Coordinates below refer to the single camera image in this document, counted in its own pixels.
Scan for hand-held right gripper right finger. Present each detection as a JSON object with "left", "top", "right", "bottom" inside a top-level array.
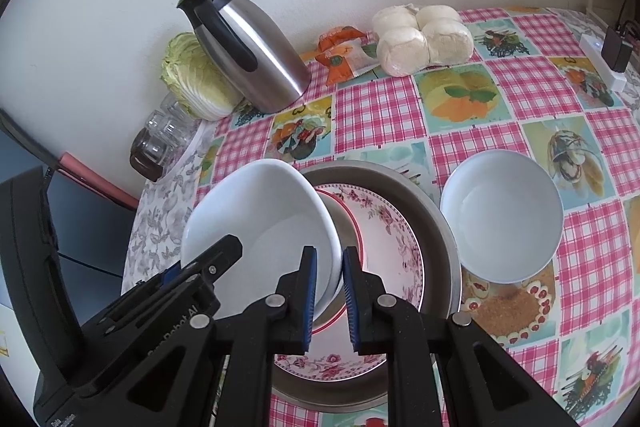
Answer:
[{"left": 341, "top": 246, "right": 576, "bottom": 427}]

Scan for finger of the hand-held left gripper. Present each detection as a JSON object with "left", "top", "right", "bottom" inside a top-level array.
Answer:
[
  {"left": 132, "top": 261, "right": 185, "bottom": 295},
  {"left": 175, "top": 234, "right": 244, "bottom": 294}
]

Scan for glass jars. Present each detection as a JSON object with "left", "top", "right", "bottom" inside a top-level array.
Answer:
[{"left": 129, "top": 129, "right": 173, "bottom": 182}]

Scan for red-rimmed patterned bowl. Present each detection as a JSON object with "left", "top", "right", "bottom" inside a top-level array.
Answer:
[{"left": 314, "top": 188, "right": 363, "bottom": 278}]

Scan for white square bowl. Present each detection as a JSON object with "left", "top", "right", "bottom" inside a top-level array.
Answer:
[{"left": 181, "top": 158, "right": 343, "bottom": 319}]

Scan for napa cabbage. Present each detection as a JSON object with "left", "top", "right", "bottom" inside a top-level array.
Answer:
[{"left": 160, "top": 32, "right": 246, "bottom": 120}]

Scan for grey floral cloth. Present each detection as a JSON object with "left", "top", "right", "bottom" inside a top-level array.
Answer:
[{"left": 121, "top": 122, "right": 226, "bottom": 303}]

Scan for large steel basin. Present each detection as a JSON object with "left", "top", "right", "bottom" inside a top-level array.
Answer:
[{"left": 270, "top": 159, "right": 463, "bottom": 413}]

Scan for bag of white buns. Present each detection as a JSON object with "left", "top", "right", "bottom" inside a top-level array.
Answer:
[{"left": 372, "top": 4, "right": 475, "bottom": 78}]

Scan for white power strip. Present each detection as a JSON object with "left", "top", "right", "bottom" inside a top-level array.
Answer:
[{"left": 580, "top": 32, "right": 628, "bottom": 92}]

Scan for dark blue cabinet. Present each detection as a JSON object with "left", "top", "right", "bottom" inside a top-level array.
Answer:
[{"left": 0, "top": 117, "right": 142, "bottom": 308}]

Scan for orange snack packet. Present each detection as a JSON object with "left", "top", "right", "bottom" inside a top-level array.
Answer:
[
  {"left": 317, "top": 26, "right": 367, "bottom": 58},
  {"left": 324, "top": 42, "right": 382, "bottom": 84}
]

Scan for pink checked printed tablecloth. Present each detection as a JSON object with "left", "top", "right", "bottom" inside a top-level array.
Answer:
[{"left": 197, "top": 7, "right": 640, "bottom": 427}]

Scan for clear drinking glass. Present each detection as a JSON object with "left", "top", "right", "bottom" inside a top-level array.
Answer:
[
  {"left": 162, "top": 117, "right": 194, "bottom": 148},
  {"left": 160, "top": 94, "right": 193, "bottom": 128},
  {"left": 145, "top": 109, "right": 176, "bottom": 144}
]

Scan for pink floral plate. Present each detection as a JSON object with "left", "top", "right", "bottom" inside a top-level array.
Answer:
[{"left": 272, "top": 183, "right": 426, "bottom": 380}]

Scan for thin black cable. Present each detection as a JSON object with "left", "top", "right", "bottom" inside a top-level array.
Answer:
[{"left": 50, "top": 247, "right": 125, "bottom": 280}]

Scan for black charger plug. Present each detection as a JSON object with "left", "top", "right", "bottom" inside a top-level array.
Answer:
[{"left": 601, "top": 23, "right": 636, "bottom": 72}]

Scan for steel thermos jug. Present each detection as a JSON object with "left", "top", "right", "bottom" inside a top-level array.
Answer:
[{"left": 176, "top": 0, "right": 312, "bottom": 114}]

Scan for white round bowl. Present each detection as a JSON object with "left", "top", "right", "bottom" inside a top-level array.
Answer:
[{"left": 440, "top": 150, "right": 565, "bottom": 285}]

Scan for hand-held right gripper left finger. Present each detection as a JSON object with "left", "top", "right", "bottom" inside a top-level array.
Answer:
[{"left": 95, "top": 246, "right": 319, "bottom": 427}]

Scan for pink strip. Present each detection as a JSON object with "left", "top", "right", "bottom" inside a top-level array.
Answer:
[{"left": 57, "top": 152, "right": 141, "bottom": 210}]

